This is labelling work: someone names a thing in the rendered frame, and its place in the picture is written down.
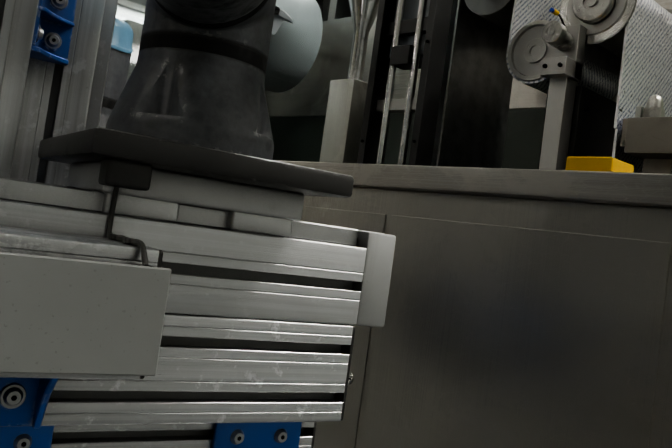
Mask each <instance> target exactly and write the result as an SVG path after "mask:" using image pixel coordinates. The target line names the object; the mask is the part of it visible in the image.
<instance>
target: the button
mask: <svg viewBox="0 0 672 448"><path fill-rule="evenodd" d="M565 170H584V171H613V172H629V173H633V171H634V166H633V165H631V164H628V163H626V162H623V161H620V160H618V159H615V158H613V157H578V156H569V157H567V160H566V168H565Z"/></svg>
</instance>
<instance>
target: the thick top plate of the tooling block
mask: <svg viewBox="0 0 672 448"><path fill-rule="evenodd" d="M624 153H627V154H629V155H632V156H634V157H636V158H639V159H641V160H644V158H645V159H672V117H634V118H628V123H627V131H626V140H625V148H624Z"/></svg>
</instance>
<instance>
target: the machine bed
mask: <svg viewBox="0 0 672 448"><path fill-rule="evenodd" d="M279 162H284V163H289V164H294V165H300V166H305V167H310V168H315V169H320V170H326V171H332V172H337V173H341V174H346V175H350V176H352V177H353V178H354V183H353V187H363V188H378V189H393V190H408V191H423V192H438V193H453V194H468V195H483V196H498V197H513V198H528V199H543V200H558V201H573V202H588V203H603V204H618V205H633V206H648V207H663V208H672V174H658V173H629V172H599V171H570V170H540V169H511V168H481V167H452V166H422V165H393V164H363V163H334V162H304V161H279Z"/></svg>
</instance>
